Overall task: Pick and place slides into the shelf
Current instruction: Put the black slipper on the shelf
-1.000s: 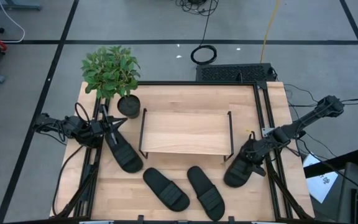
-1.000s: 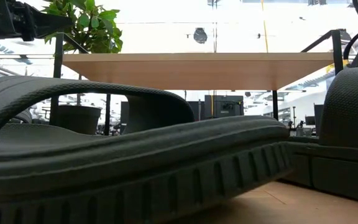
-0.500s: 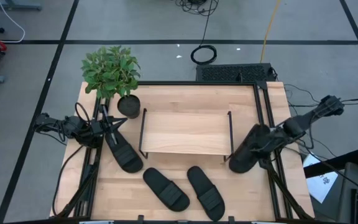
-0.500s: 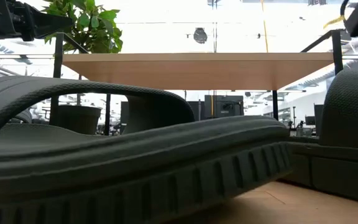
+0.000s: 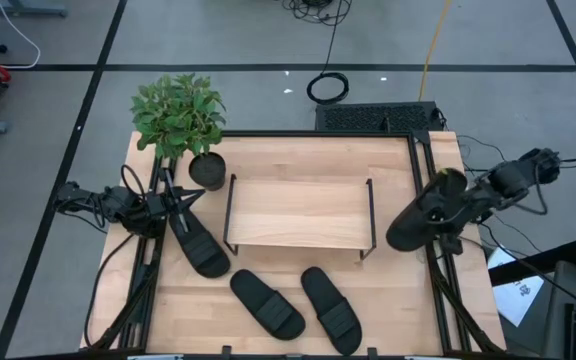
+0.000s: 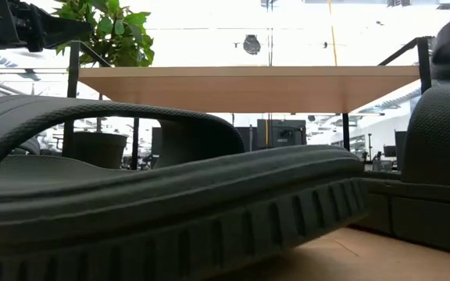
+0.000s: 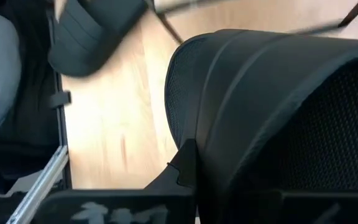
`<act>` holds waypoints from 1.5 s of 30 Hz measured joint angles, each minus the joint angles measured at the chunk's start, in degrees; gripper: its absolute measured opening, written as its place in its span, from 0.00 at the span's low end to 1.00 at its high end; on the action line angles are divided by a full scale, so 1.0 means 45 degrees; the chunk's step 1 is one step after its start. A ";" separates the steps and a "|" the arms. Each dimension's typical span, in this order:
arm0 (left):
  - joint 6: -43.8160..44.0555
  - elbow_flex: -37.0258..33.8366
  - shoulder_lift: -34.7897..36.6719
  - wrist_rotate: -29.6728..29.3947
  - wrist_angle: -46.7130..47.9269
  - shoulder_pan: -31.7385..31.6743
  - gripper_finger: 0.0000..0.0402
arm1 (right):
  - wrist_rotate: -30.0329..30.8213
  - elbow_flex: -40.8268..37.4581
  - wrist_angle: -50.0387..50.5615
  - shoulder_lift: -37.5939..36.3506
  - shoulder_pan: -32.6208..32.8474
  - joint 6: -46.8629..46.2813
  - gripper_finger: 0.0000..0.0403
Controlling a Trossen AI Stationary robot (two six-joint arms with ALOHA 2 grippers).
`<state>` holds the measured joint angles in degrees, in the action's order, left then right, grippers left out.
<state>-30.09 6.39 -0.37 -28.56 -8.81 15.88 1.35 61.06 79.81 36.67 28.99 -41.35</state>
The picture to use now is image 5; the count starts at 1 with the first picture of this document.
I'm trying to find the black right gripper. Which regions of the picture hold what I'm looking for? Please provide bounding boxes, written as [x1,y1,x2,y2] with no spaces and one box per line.
[426,193,485,255]

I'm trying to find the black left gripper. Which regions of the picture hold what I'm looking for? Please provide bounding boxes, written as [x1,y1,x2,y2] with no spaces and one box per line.
[145,168,207,235]

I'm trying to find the black plant pot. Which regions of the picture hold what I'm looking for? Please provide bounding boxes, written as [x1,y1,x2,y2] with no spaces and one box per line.
[188,151,228,192]

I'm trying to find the green leafy plant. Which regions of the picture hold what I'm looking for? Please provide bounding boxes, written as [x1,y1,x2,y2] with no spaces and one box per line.
[129,72,228,160]

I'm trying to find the black desk beam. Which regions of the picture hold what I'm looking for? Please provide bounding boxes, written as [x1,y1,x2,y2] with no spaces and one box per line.
[487,239,576,287]

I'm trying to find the white paper sheet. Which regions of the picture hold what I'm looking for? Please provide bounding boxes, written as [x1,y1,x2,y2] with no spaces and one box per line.
[486,246,546,328]

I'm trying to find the black perforated computer case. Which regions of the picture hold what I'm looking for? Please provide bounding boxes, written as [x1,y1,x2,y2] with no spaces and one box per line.
[314,100,445,134]

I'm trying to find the grey desk foot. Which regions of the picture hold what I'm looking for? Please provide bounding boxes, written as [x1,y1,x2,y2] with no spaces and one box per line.
[0,0,68,19]

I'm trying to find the wooden shelf with black frame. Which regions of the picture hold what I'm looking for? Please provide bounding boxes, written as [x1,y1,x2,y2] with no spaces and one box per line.
[222,173,378,262]

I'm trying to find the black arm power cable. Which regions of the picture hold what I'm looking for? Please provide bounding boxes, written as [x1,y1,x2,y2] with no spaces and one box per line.
[83,232,137,349]

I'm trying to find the black metal rig frame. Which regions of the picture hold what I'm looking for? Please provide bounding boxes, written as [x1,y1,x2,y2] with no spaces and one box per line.
[85,128,507,359]

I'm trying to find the coiled black cable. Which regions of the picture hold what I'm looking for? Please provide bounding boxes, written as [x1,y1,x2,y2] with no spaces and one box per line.
[305,0,352,106]

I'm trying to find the yellow cable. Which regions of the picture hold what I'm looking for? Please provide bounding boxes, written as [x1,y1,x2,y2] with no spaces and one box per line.
[417,0,454,103]

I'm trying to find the white cable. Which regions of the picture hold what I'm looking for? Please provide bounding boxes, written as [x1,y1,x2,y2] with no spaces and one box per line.
[0,0,42,70]

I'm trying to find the tangled black cables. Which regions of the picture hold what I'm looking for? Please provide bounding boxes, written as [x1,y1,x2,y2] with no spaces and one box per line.
[281,0,354,26]

